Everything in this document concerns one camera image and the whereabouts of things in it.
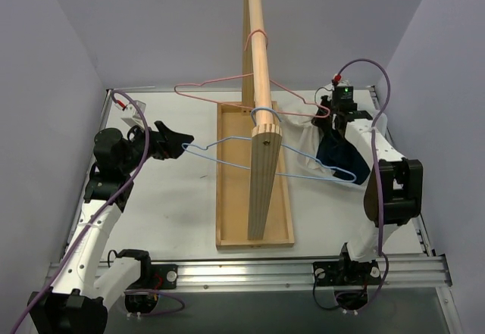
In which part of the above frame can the blue wire hanger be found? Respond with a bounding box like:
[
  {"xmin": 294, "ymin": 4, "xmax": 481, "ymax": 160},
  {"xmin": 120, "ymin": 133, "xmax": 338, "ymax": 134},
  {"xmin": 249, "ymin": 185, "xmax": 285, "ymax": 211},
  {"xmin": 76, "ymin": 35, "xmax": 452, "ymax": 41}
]
[{"xmin": 181, "ymin": 106, "xmax": 358, "ymax": 184}]

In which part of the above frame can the dark blue denim skirt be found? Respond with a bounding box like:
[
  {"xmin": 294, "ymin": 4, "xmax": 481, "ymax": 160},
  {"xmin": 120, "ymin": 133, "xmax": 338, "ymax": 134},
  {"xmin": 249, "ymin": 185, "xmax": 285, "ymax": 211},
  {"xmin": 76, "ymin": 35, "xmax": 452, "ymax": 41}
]
[{"xmin": 316, "ymin": 130, "xmax": 371, "ymax": 186}]

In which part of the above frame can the white pleated skirt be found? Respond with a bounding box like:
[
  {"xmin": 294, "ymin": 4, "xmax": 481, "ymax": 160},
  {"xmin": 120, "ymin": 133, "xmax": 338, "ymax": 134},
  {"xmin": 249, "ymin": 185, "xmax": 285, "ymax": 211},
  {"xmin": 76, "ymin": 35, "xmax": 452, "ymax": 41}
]
[{"xmin": 282, "ymin": 102, "xmax": 333, "ymax": 178}]

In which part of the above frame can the pink wire hanger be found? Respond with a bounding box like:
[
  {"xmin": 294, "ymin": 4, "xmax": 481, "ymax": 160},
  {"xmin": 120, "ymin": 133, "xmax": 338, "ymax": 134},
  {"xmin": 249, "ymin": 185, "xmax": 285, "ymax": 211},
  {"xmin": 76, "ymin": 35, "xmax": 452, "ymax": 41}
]
[{"xmin": 174, "ymin": 30, "xmax": 331, "ymax": 118}]

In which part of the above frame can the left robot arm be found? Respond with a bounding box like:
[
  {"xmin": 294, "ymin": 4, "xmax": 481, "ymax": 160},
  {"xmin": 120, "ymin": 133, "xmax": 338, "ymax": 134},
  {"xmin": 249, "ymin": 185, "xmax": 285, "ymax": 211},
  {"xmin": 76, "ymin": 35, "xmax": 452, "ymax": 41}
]
[{"xmin": 29, "ymin": 120, "xmax": 194, "ymax": 333}]

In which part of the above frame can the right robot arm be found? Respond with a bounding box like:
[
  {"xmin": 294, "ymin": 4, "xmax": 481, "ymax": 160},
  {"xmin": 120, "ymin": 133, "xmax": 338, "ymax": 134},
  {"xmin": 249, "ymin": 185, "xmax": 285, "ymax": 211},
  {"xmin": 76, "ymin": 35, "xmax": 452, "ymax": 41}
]
[{"xmin": 312, "ymin": 97, "xmax": 423, "ymax": 283}]

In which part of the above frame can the white perforated plastic basket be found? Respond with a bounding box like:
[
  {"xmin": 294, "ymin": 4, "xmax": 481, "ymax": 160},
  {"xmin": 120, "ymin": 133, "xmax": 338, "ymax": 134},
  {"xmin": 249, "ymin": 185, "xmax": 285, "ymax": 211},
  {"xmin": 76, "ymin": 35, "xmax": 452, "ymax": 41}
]
[{"xmin": 375, "ymin": 113, "xmax": 388, "ymax": 138}]

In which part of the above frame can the wooden clothes rack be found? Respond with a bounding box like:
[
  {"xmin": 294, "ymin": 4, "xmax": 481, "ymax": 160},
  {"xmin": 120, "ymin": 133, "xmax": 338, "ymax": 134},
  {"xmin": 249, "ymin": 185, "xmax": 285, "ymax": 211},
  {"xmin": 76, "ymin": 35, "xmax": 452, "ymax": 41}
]
[{"xmin": 215, "ymin": 0, "xmax": 295, "ymax": 250}]

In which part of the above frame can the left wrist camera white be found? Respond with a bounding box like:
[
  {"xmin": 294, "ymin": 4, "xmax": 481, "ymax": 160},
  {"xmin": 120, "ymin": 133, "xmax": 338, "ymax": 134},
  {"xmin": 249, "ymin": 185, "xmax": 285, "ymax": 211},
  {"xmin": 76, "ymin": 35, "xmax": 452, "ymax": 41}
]
[{"xmin": 114, "ymin": 100, "xmax": 146, "ymax": 129}]

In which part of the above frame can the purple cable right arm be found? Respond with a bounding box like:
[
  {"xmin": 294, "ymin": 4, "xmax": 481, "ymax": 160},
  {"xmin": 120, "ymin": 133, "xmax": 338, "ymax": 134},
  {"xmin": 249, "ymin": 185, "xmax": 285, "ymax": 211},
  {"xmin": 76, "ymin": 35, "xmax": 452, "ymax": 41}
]
[{"xmin": 335, "ymin": 58, "xmax": 392, "ymax": 308}]

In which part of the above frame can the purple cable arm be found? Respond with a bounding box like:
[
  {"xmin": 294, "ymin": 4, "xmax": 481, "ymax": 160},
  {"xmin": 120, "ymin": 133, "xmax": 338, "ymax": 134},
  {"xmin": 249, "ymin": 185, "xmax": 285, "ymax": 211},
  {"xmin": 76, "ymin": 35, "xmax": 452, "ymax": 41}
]
[
  {"xmin": 7, "ymin": 90, "xmax": 151, "ymax": 334},
  {"xmin": 335, "ymin": 58, "xmax": 392, "ymax": 308}
]

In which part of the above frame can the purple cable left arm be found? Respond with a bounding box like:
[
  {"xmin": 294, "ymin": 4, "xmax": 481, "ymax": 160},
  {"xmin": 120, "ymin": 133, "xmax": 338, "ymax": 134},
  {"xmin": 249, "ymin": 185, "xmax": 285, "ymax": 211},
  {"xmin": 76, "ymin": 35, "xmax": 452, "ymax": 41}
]
[{"xmin": 7, "ymin": 90, "xmax": 151, "ymax": 334}]

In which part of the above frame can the aluminium mounting rail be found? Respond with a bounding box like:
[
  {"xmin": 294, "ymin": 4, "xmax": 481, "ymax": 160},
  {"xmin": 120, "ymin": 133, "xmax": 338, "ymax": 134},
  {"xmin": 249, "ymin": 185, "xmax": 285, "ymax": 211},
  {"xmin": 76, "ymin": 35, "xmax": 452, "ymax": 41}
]
[{"xmin": 45, "ymin": 256, "xmax": 454, "ymax": 293}]

